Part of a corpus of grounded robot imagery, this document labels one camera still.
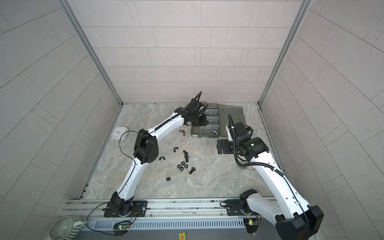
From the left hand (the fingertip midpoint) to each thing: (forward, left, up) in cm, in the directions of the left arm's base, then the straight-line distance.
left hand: (212, 120), depth 93 cm
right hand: (-21, -5, +6) cm, 23 cm away
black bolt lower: (-28, +12, -10) cm, 32 cm away
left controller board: (-54, +42, -7) cm, 69 cm away
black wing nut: (-15, +23, -10) cm, 30 cm away
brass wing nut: (-2, +19, -9) cm, 22 cm away
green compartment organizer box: (+11, -5, -8) cm, 15 cm away
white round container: (-4, +61, -8) cm, 62 cm away
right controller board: (-52, -16, -10) cm, 56 cm away
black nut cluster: (-27, +18, -10) cm, 34 cm away
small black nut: (-33, +25, -10) cm, 42 cm away
